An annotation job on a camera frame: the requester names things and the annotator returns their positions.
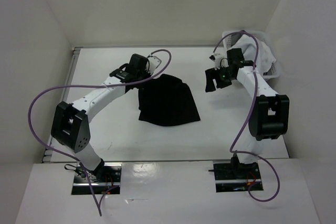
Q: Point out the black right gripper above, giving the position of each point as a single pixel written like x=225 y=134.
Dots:
x=212 y=74

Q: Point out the black skirt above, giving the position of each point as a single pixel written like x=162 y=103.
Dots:
x=166 y=101

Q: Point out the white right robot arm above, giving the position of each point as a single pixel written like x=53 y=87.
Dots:
x=267 y=117

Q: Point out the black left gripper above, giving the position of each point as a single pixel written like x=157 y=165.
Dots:
x=146 y=73

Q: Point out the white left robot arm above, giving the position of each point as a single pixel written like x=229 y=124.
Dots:
x=71 y=121

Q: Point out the white plastic basket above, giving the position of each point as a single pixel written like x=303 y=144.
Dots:
x=274 y=72

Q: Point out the white skirt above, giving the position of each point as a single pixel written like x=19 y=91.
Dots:
x=248 y=46

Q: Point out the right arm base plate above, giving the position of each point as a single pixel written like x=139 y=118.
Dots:
x=233 y=179

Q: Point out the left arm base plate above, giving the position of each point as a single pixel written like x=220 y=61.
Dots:
x=108 y=183

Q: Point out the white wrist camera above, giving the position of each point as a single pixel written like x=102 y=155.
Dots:
x=153 y=62
x=216 y=58

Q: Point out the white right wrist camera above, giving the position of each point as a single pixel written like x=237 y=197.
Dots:
x=216 y=58

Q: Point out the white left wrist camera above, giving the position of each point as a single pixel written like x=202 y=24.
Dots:
x=153 y=62

